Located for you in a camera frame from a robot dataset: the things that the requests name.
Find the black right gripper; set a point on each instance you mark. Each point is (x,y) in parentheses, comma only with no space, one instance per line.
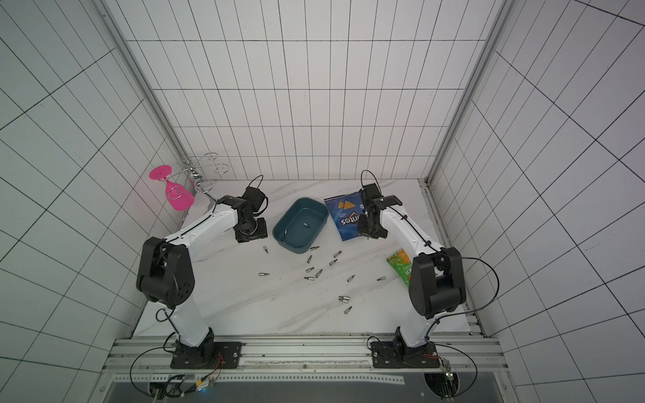
(367,227)

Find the chrome lamp with pink shades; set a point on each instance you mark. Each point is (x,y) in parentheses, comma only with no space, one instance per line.
(182,186)

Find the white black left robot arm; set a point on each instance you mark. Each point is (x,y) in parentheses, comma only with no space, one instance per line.
(166,275)

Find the teal plastic storage box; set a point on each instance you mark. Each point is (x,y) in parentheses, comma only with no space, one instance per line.
(300,238)

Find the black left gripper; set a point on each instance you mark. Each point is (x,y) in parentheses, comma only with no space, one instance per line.
(260,234)

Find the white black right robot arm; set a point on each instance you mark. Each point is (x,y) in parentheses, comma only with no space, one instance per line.
(437,282)

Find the green orange snack bag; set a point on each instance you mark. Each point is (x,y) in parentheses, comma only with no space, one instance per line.
(401,264)

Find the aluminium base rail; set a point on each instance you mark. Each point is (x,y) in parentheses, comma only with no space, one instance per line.
(353,357)

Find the blue Doritos chip bag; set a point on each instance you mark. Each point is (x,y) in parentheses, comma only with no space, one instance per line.
(345,211)

